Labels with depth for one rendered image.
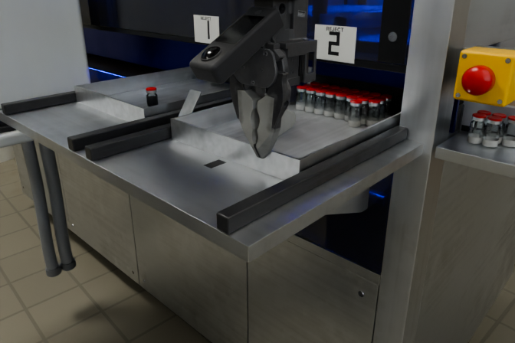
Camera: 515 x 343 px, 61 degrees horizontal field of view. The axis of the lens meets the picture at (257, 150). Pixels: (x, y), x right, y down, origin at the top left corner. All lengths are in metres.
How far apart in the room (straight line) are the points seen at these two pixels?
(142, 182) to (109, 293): 1.30
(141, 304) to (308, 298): 0.88
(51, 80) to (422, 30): 1.00
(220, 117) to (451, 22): 0.40
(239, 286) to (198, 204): 0.71
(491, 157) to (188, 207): 0.45
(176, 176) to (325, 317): 0.57
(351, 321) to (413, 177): 0.37
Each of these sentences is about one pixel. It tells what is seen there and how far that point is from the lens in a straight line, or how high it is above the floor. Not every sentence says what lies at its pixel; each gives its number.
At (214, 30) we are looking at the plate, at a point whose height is 1.02.
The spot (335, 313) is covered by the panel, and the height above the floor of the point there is 0.46.
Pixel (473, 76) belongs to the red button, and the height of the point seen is 1.00.
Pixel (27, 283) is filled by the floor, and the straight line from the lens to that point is 2.04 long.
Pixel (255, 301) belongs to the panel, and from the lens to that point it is 1.19.
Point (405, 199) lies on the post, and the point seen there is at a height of 0.77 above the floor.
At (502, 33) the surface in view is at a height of 1.03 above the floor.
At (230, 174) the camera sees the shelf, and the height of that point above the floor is 0.88.
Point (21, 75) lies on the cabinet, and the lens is 1.34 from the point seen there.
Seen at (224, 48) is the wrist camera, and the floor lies 1.05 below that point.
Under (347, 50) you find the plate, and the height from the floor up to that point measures 1.01.
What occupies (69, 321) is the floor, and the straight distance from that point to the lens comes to 1.79.
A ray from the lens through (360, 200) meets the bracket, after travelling 0.80.
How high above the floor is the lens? 1.12
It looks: 21 degrees down
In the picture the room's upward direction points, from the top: straight up
